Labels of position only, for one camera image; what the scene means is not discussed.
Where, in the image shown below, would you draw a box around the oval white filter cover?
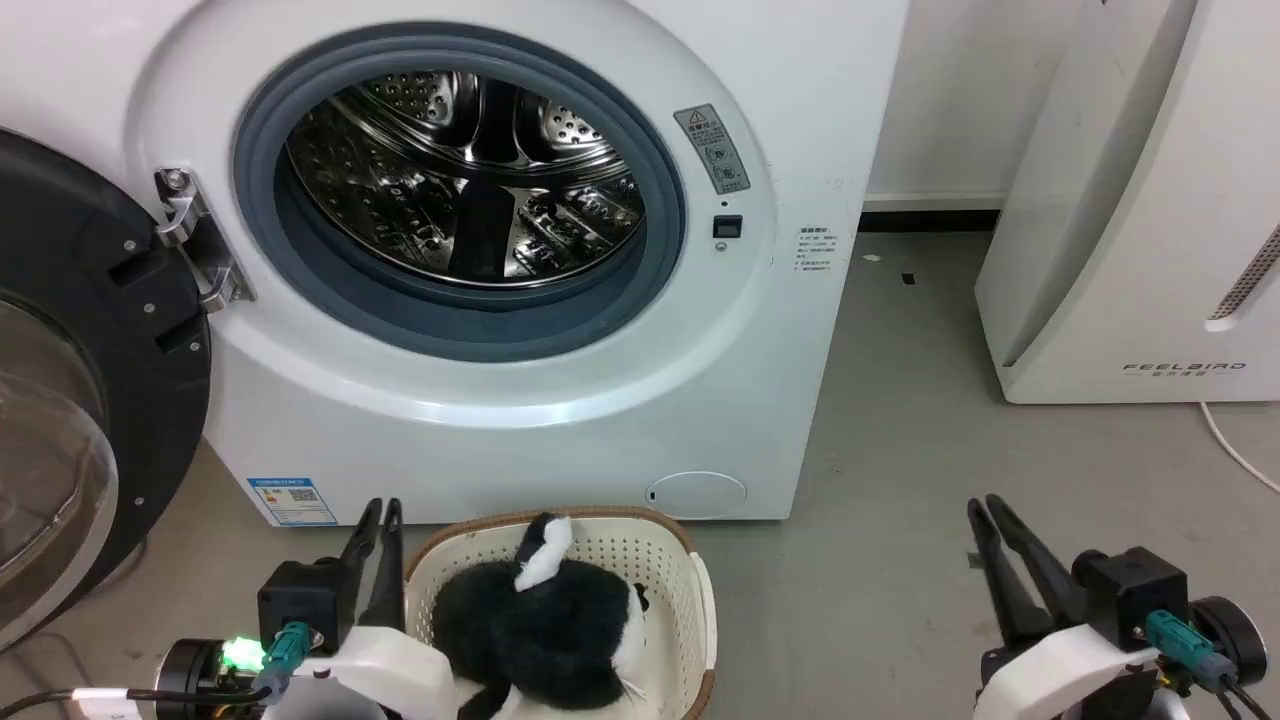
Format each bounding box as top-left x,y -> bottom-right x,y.
646,471 -> 748,520

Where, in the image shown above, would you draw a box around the stainless steel washing machine drum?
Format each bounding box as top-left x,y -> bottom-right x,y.
285,70 -> 646,291

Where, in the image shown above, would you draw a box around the white front-load washing machine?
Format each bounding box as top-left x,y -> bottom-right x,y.
0,0 -> 913,528

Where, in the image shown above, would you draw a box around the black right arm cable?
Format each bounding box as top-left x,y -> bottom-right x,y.
1146,609 -> 1280,720

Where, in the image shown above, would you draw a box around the grey rubber door gasket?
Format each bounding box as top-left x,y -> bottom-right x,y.
233,22 -> 688,363

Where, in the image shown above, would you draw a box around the cream plastic laundry basket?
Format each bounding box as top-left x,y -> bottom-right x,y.
403,506 -> 718,720

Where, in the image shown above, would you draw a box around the silver metal door hinge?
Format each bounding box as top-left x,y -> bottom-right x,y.
153,168 -> 253,313

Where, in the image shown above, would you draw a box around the white air purifier appliance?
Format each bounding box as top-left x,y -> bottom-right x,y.
974,0 -> 1280,406

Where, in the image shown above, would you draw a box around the blue white energy label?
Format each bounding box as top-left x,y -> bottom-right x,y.
247,477 -> 339,527

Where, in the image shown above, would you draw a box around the black washing machine door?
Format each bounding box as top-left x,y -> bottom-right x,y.
0,128 -> 213,651

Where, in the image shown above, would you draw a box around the black wall baseboard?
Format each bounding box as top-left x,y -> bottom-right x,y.
861,208 -> 1003,234

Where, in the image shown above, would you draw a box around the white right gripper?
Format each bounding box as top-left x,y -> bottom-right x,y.
966,494 -> 1166,720

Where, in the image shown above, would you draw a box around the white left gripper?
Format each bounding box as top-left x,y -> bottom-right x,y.
262,497 -> 459,720

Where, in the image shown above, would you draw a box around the white power cable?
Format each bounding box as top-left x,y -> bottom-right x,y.
1199,401 -> 1280,497

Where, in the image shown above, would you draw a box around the grey warning sticker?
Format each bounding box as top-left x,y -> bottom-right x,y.
673,103 -> 751,196

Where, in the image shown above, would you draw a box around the black and white plush toy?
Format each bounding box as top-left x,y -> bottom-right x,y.
430,513 -> 651,720

